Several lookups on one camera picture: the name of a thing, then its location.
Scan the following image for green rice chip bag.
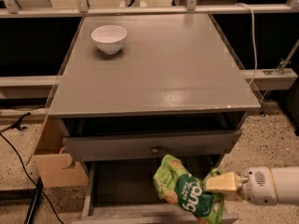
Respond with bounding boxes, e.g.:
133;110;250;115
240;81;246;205
153;154;224;224

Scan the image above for white ceramic bowl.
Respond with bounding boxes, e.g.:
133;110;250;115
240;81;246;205
91;25;127;54

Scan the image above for grey open middle drawer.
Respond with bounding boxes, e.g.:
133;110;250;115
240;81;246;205
72;160;239;224

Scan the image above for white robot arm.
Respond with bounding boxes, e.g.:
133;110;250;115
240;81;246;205
204;167;299;205

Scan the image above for grey wooden drawer cabinet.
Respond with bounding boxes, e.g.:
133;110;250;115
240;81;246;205
47;13;262;224

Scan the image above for grey top drawer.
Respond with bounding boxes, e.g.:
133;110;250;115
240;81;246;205
63;130;241;162

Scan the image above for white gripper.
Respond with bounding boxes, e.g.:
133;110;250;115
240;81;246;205
205;167;278;205

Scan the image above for black bar on floor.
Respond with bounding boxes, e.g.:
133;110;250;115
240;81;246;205
24;178;43;224

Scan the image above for metal rail frame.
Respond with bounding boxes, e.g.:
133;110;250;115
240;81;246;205
0;0;299;91

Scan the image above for cardboard box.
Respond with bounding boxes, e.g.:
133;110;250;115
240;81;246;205
33;119;89;188

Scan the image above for round metal drawer knob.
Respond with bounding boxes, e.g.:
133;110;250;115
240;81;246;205
151;145;159;154

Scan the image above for black floor cable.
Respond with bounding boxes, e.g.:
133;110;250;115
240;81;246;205
0;111;65;224

